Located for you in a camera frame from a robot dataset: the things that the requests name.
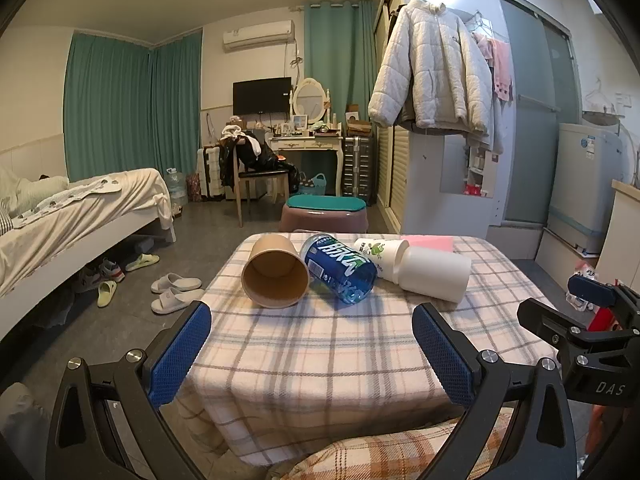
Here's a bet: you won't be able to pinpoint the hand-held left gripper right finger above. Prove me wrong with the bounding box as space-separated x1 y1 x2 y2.
412 302 586 480

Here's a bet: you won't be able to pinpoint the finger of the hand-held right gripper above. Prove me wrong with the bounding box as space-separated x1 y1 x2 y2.
517 298 588 361
567 274 640 333

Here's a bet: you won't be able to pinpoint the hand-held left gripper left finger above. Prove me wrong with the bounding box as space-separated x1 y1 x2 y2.
45 301 213 480

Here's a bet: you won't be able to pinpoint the brown paper cup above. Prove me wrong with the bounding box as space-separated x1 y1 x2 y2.
241 235 311 309

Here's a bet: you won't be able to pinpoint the plain white cup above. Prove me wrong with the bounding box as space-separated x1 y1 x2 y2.
397 246 472 304

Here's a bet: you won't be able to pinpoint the white cup with green print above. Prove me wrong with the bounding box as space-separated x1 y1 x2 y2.
353 237 411 282

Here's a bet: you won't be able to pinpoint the printed plastic bag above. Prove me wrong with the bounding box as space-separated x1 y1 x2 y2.
566 258 603 311

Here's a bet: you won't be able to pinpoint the red plastic object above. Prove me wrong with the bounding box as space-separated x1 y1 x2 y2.
587 305 625 334

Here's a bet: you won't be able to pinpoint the white slipper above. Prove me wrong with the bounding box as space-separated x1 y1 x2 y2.
151 272 205 295
151 288 207 316

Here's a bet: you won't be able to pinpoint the wooden counter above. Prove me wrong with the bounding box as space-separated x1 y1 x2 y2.
595 179 640 283

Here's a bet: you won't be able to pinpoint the green slipper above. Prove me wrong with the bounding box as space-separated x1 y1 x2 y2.
96 280 119 309
125 253 161 273

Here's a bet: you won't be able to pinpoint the white washing machine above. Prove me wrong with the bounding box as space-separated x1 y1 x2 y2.
546 120 627 257

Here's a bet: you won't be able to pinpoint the orange plaid blanket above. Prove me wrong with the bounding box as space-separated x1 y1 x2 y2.
294 406 517 480

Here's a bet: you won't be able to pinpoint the sneakers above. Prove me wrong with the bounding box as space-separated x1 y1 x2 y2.
74 257 126 294

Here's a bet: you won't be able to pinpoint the pink paper sheet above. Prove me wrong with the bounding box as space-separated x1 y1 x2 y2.
400 234 455 253

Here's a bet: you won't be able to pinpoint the plaid tablecloth table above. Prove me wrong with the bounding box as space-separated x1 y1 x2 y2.
172 232 541 467

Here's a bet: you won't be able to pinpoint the blue plastic bottle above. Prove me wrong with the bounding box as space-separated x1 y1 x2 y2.
299 233 378 307

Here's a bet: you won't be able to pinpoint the white bed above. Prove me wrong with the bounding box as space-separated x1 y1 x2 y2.
0 162 178 343

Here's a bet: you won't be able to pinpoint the clear water jug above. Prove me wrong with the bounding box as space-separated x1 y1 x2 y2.
165 166 189 206

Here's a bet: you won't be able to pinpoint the grey cloth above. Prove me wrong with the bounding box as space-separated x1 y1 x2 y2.
0 382 53 480

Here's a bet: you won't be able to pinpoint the white wardrobe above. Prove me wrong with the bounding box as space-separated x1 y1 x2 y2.
372 0 503 235

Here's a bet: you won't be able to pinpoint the white suitcase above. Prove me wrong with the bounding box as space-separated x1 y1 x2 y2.
196 145 227 199

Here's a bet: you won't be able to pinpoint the purple stool with teal cushion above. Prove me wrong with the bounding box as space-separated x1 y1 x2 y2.
280 195 370 233

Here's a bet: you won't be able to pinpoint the frosted glass door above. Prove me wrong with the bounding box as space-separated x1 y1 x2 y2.
491 0 585 227

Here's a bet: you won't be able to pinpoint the wooden chair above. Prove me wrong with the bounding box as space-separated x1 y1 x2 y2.
234 135 292 228

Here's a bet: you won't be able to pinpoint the silver suitcase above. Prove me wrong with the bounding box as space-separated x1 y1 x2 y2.
341 135 377 207

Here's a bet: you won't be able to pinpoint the pile of clothes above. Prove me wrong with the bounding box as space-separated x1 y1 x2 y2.
219 124 303 196

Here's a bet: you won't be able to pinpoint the teal plastic basket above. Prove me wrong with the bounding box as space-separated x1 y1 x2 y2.
296 172 328 197

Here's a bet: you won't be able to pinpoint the striped pillow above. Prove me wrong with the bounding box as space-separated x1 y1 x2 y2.
0 167 70 233

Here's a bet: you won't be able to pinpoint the pink hanging garment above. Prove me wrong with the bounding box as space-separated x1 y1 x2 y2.
472 31 516 104

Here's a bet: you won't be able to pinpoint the wide teal curtain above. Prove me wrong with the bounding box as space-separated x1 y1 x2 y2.
61 30 203 207

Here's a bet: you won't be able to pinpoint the white dressing table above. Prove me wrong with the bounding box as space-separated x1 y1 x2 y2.
269 131 346 197

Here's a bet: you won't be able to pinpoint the cardboard box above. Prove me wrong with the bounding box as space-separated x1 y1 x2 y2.
345 105 374 137

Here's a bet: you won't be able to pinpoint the black television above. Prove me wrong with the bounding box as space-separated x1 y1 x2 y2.
232 77 292 116

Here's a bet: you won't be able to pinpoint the white padded jacket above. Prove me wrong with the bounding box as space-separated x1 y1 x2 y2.
367 0 507 155

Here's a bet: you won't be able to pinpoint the oval white mirror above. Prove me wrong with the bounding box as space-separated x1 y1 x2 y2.
291 77 332 125

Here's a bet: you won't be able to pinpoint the narrow teal curtain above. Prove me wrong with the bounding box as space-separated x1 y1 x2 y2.
302 0 378 196

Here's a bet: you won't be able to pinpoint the white air conditioner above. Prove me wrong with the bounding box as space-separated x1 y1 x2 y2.
222 20 296 52

